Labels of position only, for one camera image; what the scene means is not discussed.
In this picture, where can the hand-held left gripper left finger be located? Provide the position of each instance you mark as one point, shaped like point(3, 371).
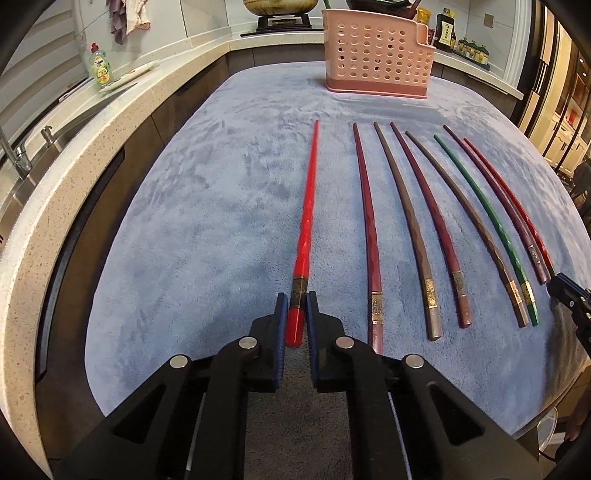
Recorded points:
point(279, 332)

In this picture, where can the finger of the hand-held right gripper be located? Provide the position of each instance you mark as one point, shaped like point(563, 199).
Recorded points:
point(570, 288)
point(577, 318)

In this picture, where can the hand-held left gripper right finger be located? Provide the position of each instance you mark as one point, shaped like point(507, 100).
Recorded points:
point(313, 332)

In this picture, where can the green chopstick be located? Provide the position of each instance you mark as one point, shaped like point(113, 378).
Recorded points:
point(527, 291)

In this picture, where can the dark red chopstick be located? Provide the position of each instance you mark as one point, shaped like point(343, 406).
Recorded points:
point(458, 281)
point(532, 249)
point(377, 304)

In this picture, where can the brown chopstick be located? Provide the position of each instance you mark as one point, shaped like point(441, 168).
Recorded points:
point(429, 290)
point(512, 290)

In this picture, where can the pink perforated utensil basket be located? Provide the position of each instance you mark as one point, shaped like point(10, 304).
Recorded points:
point(369, 55)

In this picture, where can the grey plush table mat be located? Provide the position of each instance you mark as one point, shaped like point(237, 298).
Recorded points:
point(207, 230)

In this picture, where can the speckled stone kitchen counter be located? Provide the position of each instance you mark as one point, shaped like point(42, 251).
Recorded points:
point(55, 207)

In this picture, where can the spice jar rack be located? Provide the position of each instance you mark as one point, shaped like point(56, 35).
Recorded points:
point(473, 50)

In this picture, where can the dark soy sauce bottle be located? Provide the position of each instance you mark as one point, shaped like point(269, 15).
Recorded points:
point(445, 34)

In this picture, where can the steel kitchen sink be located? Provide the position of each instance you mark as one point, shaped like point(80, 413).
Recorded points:
point(18, 194)

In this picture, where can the metal sink soap dispenser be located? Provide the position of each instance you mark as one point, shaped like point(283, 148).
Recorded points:
point(47, 134)

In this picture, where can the yellow seasoning packet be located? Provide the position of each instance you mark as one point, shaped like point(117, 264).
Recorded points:
point(425, 18)

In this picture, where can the black gas stove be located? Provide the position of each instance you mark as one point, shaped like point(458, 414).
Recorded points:
point(281, 25)

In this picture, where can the metal sink faucet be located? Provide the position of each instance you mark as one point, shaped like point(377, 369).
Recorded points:
point(21, 159)

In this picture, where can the green dish soap bottle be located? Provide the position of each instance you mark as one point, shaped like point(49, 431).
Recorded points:
point(102, 69)

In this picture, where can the beige wok with glass lid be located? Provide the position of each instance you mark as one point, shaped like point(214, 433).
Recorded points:
point(277, 7)

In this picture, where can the black wok with lid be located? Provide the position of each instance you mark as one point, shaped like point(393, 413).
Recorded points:
point(378, 4)

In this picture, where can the pink hanging cloth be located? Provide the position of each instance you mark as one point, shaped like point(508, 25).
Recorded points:
point(136, 16)

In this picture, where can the purple hanging cloth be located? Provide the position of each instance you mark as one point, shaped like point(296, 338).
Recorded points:
point(117, 23)

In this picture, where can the white window blinds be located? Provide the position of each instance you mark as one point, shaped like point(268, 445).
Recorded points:
point(41, 55)

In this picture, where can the wall socket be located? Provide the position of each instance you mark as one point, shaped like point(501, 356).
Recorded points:
point(490, 19)

